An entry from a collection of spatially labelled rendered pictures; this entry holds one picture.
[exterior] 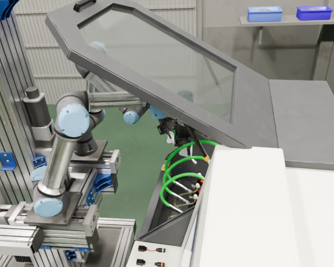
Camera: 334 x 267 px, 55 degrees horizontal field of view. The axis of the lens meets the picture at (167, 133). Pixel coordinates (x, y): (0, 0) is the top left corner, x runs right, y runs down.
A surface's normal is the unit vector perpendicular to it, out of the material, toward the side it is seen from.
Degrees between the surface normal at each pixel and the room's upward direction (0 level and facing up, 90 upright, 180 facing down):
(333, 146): 0
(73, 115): 84
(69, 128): 83
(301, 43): 90
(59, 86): 90
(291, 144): 0
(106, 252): 0
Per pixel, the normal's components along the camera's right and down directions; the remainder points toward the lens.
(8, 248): -0.11, 0.54
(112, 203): -0.06, -0.84
